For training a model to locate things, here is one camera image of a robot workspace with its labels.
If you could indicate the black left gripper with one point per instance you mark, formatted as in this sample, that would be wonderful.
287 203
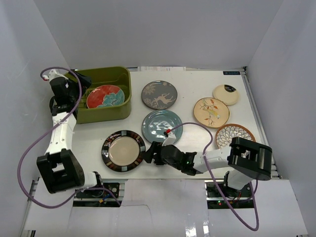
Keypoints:
78 83

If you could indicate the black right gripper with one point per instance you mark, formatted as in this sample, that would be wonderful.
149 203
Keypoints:
155 148

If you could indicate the red plate with teal flower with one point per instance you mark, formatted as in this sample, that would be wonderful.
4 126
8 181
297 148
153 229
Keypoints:
105 96

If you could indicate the blue-grey glazed plate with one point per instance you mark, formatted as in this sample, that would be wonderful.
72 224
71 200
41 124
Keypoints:
157 122

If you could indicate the dark striped rim plate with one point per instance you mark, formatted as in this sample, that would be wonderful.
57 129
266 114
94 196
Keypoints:
123 151

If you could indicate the grey plate with deer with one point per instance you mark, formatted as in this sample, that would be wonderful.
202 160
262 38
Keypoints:
159 95

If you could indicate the beige plate with bird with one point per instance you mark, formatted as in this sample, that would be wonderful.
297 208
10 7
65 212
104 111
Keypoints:
211 112

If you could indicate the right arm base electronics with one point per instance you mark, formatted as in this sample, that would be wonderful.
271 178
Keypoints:
238 199

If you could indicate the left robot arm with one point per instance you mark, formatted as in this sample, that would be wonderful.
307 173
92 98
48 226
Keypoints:
59 168

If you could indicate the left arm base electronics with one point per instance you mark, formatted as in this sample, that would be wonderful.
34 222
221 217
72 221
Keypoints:
101 198

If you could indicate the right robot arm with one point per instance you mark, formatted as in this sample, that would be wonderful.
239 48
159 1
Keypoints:
249 160

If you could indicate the olive green plastic bin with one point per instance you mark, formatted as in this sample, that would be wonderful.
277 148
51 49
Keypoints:
119 76

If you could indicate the white petal plate orange rim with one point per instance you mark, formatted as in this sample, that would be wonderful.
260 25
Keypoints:
227 132

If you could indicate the small cream plate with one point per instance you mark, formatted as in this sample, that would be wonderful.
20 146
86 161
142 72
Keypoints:
226 93

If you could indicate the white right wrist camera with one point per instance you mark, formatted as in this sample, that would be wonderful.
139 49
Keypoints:
170 138

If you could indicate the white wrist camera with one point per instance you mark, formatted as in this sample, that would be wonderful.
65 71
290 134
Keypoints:
53 74
170 138

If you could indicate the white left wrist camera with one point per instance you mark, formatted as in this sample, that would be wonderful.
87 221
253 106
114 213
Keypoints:
53 74

